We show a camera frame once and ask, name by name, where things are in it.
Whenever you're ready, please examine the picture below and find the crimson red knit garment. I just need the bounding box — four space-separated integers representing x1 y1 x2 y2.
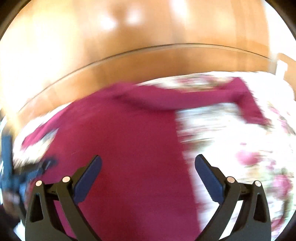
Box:
22 78 265 240

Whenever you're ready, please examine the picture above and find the floral quilted bedspread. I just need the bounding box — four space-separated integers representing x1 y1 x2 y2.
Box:
12 71 296 241

